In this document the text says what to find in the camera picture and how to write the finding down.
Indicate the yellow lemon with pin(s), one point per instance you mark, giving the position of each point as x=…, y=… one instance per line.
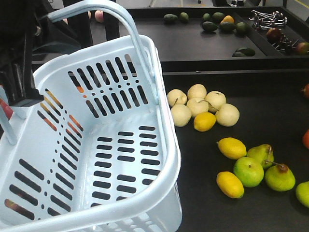
x=230, y=185
x=204, y=121

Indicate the light blue plastic basket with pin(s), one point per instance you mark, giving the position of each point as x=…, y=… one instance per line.
x=99, y=153

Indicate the yellow lemon lower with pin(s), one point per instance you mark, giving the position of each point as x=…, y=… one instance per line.
x=230, y=185

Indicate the green apple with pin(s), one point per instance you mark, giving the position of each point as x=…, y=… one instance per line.
x=249, y=171

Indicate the green pear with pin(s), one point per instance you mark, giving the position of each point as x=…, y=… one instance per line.
x=279, y=178

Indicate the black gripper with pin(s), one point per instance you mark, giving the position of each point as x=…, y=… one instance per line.
x=25, y=31

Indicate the black wooden produce display stand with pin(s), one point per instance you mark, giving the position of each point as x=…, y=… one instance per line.
x=265, y=86

